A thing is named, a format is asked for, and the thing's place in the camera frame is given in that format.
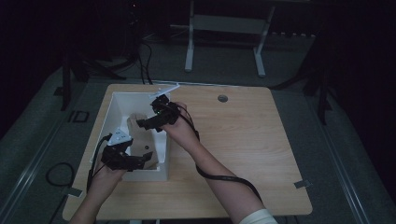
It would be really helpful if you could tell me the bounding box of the beige glove with dark button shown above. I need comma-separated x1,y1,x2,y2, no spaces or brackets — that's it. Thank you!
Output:
127,113,160,171

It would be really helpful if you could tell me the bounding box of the white sleeve cuff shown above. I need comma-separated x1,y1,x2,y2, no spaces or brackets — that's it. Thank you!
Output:
238,208,278,224

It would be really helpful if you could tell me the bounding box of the person's left hand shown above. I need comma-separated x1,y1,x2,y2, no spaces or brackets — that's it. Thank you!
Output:
90,161,128,195

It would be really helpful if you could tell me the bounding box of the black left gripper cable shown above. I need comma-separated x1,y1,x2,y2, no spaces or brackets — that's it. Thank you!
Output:
86,133,112,193

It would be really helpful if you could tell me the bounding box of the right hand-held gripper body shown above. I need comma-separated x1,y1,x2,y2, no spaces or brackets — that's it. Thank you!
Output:
148,83,181,133

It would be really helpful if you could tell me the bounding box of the black equipment stand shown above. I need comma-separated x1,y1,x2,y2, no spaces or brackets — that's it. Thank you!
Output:
106,0,148,71

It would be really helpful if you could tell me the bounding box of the thin black floor cable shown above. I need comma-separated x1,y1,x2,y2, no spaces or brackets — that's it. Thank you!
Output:
136,40,154,86

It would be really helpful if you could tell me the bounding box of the person's right hand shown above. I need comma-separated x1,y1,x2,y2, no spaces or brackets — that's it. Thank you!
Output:
160,102,201,153

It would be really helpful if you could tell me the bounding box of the dark metal stand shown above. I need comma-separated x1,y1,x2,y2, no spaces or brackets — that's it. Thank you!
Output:
269,27,335,126

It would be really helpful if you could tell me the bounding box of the black tripod stand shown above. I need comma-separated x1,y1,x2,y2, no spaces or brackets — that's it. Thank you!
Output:
54,40,127,112

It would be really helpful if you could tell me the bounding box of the grey tape strip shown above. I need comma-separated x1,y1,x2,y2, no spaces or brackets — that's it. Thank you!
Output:
63,186,84,198
293,179,313,189

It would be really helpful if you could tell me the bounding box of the looped black floor cable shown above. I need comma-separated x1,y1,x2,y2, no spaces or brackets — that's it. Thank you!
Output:
45,161,76,188

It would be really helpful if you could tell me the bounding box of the white rectangular storage box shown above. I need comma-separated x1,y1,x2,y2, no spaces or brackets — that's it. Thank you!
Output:
90,91,171,183

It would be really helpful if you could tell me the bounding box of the white metal stand frame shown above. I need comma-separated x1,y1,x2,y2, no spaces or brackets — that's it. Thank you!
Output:
170,0,312,78

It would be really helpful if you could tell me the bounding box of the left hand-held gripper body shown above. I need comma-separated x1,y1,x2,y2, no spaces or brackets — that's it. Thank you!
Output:
101,126,135,172

